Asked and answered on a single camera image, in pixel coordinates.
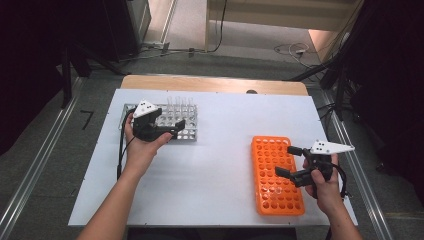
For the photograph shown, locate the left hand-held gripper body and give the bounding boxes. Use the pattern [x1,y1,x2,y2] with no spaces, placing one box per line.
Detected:
[132,99,178,143]

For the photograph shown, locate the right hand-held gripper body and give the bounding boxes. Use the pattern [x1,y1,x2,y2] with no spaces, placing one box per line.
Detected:
[289,139,356,188]

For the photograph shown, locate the metal test tube rack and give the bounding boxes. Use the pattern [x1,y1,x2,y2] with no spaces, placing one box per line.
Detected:
[118,103,199,143]

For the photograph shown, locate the orange test tube rack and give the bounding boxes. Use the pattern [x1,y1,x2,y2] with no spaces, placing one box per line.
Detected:
[250,135,307,217]

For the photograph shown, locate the person's left hand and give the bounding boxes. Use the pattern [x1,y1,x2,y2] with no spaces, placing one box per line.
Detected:
[123,113,174,175]

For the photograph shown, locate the person's right hand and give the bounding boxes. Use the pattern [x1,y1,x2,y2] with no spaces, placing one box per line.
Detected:
[302,153,344,215]

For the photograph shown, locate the black metal stand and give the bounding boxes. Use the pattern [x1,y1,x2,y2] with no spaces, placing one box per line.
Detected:
[289,59,349,122]
[59,41,129,109]

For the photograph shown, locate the white table board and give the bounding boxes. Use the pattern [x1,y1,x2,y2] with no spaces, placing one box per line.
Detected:
[67,88,358,228]

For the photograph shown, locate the grey power strip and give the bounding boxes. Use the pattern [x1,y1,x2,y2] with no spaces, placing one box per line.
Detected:
[142,41,172,54]

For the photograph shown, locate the black curtain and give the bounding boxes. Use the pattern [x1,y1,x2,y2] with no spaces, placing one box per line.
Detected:
[0,0,111,156]
[346,0,424,201]

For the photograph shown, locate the black cabinet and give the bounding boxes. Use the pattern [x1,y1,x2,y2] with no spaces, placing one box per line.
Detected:
[102,0,140,63]

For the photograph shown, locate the person's dark clothing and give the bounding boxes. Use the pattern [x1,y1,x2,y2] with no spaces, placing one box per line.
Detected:
[128,227,298,240]

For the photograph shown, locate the grey metal cabinet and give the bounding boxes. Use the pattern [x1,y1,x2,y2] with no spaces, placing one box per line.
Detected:
[127,0,152,45]

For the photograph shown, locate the light wooden furniture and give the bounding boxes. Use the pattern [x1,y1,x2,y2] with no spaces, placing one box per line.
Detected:
[204,0,364,53]

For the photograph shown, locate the left hand-held gripper cable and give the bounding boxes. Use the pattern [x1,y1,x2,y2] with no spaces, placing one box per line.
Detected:
[116,107,138,181]

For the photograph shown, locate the hand-held gripper cable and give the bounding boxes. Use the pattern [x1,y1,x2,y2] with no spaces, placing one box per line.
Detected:
[116,107,138,181]
[331,162,350,200]

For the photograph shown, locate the right hand-held gripper cable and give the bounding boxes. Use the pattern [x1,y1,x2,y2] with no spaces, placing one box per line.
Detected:
[331,162,350,200]

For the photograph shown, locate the black floor cable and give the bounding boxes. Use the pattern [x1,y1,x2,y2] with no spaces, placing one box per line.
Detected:
[315,102,338,122]

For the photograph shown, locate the grey floor cable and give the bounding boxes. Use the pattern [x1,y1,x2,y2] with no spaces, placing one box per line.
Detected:
[119,47,208,64]

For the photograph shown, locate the aluminium floor rail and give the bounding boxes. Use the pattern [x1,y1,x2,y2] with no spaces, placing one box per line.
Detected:
[0,77,84,240]
[313,84,394,240]

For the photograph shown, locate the white floor cable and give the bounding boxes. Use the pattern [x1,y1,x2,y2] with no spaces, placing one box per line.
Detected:
[273,41,321,69]

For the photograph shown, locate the black hanging cable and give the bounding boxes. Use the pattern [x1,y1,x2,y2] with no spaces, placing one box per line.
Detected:
[206,0,229,54]

